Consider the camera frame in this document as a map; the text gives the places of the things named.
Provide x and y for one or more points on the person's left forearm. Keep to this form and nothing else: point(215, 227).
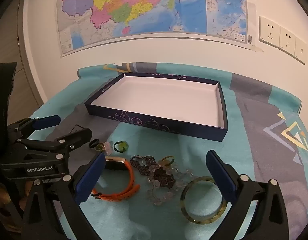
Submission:
point(0, 195)

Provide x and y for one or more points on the dark blue shallow box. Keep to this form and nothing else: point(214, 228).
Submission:
point(164, 100)

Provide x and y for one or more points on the green mottled bangle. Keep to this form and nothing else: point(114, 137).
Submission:
point(184, 212)

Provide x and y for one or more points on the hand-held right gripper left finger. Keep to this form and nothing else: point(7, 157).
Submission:
point(90, 180)

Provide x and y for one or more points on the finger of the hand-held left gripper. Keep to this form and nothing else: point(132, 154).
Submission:
point(78, 137)
point(48, 120)

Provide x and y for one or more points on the teal and grey patterned cloth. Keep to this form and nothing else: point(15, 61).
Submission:
point(256, 130)

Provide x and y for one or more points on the grey wooden door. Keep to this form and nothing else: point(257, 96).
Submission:
point(26, 80)

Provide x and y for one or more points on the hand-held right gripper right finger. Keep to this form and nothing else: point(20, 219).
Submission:
point(221, 177)

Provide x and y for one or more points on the colourful wall map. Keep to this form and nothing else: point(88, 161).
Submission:
point(144, 5)

